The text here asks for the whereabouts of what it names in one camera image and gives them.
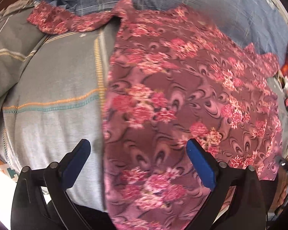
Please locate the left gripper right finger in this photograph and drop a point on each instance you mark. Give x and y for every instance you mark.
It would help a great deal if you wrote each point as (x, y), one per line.
(236, 200)

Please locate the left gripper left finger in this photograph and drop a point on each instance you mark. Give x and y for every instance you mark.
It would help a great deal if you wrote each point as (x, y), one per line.
(40, 199)

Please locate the pink floral garment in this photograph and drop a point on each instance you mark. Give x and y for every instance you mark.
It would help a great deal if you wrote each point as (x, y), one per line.
(174, 76)

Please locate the grey striped quilt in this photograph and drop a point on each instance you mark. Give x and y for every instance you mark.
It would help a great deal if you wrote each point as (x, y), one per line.
(51, 91)

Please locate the blue plaid pillow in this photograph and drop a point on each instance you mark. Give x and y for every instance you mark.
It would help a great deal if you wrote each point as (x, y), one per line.
(260, 22)

